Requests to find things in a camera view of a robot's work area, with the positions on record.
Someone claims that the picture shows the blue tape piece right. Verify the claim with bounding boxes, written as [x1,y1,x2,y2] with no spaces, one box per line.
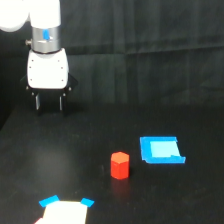
[81,198,95,207]

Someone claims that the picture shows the blue tape piece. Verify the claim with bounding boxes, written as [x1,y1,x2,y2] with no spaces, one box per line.
[39,195,59,208]
[81,198,95,207]

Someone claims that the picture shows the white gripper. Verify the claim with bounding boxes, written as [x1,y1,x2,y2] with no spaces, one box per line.
[24,48,78,116]

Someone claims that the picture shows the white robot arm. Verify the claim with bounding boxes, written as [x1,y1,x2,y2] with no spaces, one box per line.
[0,0,77,112]

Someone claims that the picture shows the blue tape piece left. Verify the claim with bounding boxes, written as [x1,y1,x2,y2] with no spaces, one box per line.
[39,195,59,208]

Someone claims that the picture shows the red hexagonal block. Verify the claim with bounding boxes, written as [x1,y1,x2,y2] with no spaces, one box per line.
[111,152,130,180]

